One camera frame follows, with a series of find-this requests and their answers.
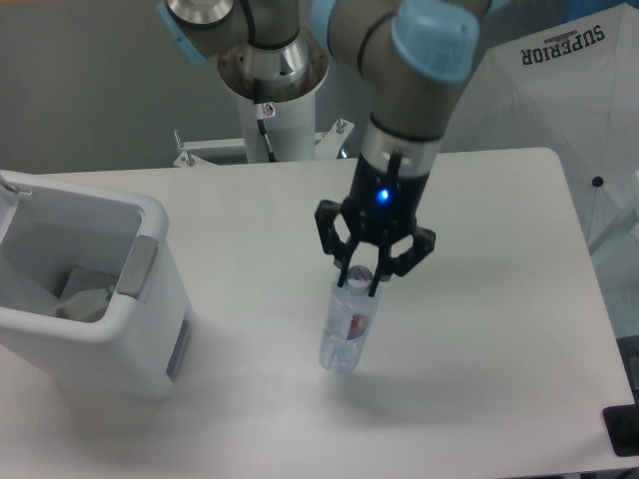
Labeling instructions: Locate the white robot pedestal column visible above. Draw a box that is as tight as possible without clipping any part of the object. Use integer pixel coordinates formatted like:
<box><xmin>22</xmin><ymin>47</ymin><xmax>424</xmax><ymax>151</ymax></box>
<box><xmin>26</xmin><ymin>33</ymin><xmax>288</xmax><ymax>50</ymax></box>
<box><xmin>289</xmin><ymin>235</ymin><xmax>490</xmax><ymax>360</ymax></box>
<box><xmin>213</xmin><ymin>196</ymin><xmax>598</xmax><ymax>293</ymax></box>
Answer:
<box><xmin>218</xmin><ymin>29</ymin><xmax>331</xmax><ymax>164</ymax></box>

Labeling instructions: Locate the white metal base frame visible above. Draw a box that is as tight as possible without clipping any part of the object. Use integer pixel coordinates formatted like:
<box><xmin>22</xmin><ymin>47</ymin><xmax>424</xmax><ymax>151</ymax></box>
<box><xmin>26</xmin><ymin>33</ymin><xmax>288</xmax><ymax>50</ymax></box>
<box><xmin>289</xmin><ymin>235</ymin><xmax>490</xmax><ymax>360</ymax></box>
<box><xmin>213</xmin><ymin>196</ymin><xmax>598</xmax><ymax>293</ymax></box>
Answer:
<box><xmin>172</xmin><ymin>117</ymin><xmax>365</xmax><ymax>168</ymax></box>

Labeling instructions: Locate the white umbrella with text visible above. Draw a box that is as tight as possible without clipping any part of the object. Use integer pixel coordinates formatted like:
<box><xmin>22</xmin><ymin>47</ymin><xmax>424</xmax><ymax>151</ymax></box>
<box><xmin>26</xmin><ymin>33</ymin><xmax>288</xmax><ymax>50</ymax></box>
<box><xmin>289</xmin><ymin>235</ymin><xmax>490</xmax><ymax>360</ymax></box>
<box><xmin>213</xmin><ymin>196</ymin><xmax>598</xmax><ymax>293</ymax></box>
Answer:
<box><xmin>442</xmin><ymin>4</ymin><xmax>638</xmax><ymax>243</ymax></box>

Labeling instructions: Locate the white green plastic bag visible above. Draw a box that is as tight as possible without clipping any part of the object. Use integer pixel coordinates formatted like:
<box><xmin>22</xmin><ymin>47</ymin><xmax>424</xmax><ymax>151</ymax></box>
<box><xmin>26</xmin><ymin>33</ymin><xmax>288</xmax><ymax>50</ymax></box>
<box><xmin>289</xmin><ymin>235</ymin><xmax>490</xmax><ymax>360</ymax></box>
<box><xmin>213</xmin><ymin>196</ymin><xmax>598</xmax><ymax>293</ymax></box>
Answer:
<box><xmin>50</xmin><ymin>266</ymin><xmax>118</xmax><ymax>323</ymax></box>

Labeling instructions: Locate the black device at table edge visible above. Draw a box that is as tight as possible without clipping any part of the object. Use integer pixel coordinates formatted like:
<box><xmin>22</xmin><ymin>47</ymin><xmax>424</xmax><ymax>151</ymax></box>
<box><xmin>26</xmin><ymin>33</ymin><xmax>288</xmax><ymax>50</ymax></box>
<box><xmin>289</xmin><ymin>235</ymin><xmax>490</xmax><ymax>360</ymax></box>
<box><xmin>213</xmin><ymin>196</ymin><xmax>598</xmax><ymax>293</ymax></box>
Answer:
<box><xmin>602</xmin><ymin>404</ymin><xmax>638</xmax><ymax>457</ymax></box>

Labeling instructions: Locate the white trash can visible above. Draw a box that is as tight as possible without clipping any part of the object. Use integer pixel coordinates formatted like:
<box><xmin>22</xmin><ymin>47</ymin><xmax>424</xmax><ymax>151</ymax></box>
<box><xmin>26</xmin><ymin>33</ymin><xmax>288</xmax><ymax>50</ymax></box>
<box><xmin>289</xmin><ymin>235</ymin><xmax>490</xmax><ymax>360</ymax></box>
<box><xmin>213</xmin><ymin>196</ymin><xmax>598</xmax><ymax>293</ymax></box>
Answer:
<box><xmin>1</xmin><ymin>171</ymin><xmax>194</xmax><ymax>398</ymax></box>

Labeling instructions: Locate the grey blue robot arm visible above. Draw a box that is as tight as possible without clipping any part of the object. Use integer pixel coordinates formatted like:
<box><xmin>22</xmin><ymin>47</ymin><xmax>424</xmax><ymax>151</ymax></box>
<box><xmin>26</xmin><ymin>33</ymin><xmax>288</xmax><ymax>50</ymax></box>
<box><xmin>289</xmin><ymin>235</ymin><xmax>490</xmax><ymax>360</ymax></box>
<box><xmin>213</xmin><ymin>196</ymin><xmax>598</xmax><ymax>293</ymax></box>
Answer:
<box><xmin>157</xmin><ymin>1</ymin><xmax>498</xmax><ymax>282</ymax></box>

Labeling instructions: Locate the clear plastic water bottle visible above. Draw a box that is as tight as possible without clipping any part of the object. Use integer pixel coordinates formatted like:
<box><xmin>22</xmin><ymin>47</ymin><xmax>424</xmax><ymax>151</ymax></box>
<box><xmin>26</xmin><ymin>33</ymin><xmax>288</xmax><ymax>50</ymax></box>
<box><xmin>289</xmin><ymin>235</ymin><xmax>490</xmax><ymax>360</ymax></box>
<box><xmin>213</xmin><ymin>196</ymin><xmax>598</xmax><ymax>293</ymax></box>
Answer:
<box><xmin>319</xmin><ymin>265</ymin><xmax>380</xmax><ymax>373</ymax></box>

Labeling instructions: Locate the black cable on pedestal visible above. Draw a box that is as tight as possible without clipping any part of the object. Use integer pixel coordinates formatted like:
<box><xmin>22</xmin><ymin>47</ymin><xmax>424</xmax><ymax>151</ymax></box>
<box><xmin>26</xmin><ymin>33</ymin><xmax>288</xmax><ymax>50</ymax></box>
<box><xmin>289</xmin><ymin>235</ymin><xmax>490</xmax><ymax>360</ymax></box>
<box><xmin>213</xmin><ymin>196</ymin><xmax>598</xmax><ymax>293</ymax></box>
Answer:
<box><xmin>251</xmin><ymin>78</ymin><xmax>279</xmax><ymax>164</ymax></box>

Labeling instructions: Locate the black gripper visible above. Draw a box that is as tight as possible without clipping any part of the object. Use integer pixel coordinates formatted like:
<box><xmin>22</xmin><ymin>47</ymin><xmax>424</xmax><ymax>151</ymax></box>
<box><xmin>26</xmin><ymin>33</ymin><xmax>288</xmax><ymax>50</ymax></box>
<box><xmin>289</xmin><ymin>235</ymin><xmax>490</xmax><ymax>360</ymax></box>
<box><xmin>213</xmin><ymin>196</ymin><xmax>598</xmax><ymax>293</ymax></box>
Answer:
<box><xmin>315</xmin><ymin>155</ymin><xmax>436</xmax><ymax>297</ymax></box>

